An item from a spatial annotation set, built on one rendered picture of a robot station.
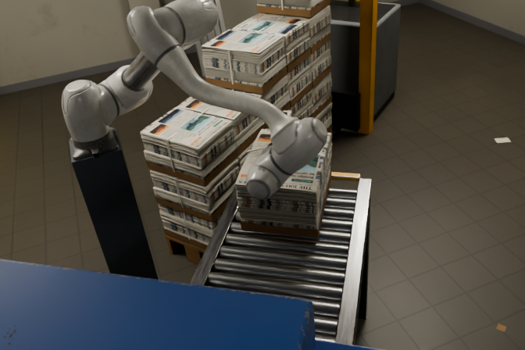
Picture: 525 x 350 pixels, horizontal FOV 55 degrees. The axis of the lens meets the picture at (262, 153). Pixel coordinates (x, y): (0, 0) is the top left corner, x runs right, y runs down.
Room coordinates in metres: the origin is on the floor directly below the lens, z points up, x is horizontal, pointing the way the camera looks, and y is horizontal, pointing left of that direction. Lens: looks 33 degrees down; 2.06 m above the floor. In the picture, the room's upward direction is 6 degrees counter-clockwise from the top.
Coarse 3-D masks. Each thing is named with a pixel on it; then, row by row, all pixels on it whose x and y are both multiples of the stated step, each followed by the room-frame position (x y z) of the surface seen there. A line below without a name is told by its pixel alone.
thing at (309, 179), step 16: (240, 176) 1.46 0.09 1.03; (304, 176) 1.42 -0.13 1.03; (320, 176) 1.42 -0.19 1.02; (240, 192) 1.42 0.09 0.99; (288, 192) 1.37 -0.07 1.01; (304, 192) 1.35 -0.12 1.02; (320, 192) 1.44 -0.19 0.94; (240, 208) 1.43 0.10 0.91; (256, 208) 1.41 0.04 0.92; (272, 208) 1.40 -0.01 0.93; (288, 208) 1.38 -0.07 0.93; (304, 208) 1.36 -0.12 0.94; (320, 208) 1.44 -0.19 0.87; (272, 224) 1.40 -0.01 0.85; (288, 224) 1.38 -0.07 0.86; (304, 224) 1.37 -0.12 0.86
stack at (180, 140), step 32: (256, 96) 2.48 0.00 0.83; (288, 96) 2.72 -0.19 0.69; (160, 128) 2.23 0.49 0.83; (192, 128) 2.20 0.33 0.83; (224, 128) 2.18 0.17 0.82; (256, 128) 2.41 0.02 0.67; (160, 160) 2.16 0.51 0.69; (192, 160) 2.04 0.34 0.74; (224, 160) 2.16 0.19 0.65; (160, 192) 2.19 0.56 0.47; (192, 192) 2.07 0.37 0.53; (224, 192) 2.13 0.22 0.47; (192, 224) 2.09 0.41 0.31; (192, 256) 2.12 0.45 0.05
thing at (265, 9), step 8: (328, 0) 3.18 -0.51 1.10; (264, 8) 3.15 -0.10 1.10; (272, 8) 3.11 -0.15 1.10; (280, 8) 3.08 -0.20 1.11; (320, 8) 3.09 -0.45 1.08; (304, 16) 2.99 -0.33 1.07; (328, 40) 3.17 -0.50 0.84; (312, 48) 2.98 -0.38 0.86; (328, 72) 3.16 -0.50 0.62; (328, 128) 3.15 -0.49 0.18
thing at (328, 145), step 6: (264, 132) 1.74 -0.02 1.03; (258, 138) 1.70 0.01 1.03; (264, 138) 1.69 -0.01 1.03; (330, 138) 1.67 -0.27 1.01; (258, 144) 1.65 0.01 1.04; (264, 144) 1.65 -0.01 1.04; (330, 144) 1.69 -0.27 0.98; (324, 150) 1.56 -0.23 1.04; (330, 150) 1.68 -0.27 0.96; (330, 156) 1.68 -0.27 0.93; (324, 186) 1.55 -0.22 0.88
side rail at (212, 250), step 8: (232, 200) 1.63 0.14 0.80; (232, 208) 1.58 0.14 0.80; (224, 216) 1.53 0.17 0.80; (232, 216) 1.52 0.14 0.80; (224, 224) 1.48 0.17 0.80; (216, 232) 1.44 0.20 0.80; (224, 232) 1.44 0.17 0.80; (216, 240) 1.40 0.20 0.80; (224, 240) 1.41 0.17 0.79; (208, 248) 1.36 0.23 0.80; (216, 248) 1.36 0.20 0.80; (208, 256) 1.32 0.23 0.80; (216, 256) 1.32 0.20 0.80; (200, 264) 1.29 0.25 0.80; (208, 264) 1.28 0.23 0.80; (200, 272) 1.25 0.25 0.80; (208, 272) 1.25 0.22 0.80; (192, 280) 1.21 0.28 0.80; (200, 280) 1.21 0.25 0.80
